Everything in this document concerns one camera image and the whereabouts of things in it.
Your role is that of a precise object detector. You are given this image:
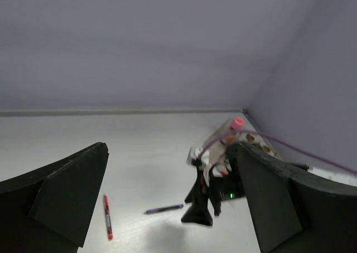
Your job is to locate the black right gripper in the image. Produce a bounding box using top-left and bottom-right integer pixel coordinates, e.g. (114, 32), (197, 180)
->
(181, 158), (245, 226)

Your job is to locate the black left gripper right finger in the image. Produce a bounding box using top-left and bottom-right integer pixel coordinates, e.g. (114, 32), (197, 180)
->
(237, 144), (356, 252)

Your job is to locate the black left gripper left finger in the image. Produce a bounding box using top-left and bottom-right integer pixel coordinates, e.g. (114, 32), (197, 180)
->
(1, 142), (109, 252)

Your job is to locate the purple gel pen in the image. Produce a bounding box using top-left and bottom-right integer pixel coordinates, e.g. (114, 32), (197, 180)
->
(143, 204), (184, 215)

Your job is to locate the red gel pen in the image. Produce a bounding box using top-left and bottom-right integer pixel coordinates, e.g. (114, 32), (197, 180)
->
(103, 195), (113, 241)

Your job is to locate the pink cap sticker bottle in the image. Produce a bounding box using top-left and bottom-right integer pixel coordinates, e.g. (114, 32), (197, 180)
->
(226, 117), (244, 144)

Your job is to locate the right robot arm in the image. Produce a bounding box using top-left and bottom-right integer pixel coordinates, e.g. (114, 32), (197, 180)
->
(181, 136), (245, 226)

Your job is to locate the clear acrylic organizer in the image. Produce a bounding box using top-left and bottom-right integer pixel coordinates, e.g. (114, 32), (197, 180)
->
(202, 118), (282, 163)

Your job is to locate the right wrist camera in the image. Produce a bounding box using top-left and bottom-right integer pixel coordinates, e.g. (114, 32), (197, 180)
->
(186, 145), (213, 181)

